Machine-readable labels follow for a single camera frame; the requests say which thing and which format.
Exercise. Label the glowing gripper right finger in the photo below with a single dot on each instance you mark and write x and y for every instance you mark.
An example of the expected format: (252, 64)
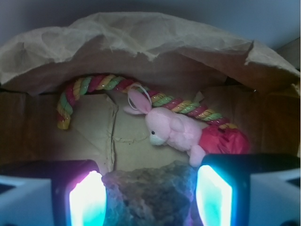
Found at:
(249, 190)

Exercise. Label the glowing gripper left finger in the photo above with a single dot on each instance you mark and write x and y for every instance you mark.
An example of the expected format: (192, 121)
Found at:
(52, 193)

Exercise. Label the grey brown rock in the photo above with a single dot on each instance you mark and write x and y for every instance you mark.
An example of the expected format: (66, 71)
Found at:
(151, 197)

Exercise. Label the red crumpled paper ball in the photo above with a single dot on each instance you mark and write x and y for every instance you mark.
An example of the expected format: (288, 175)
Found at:
(215, 140)

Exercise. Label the pink plush bunny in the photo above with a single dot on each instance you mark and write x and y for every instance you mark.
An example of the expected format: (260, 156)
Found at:
(168, 128)

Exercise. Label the brown paper bag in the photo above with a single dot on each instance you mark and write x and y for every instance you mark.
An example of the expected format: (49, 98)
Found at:
(244, 80)

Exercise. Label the multicolour twisted rope toy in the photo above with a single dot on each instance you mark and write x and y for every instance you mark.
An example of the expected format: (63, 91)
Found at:
(89, 84)

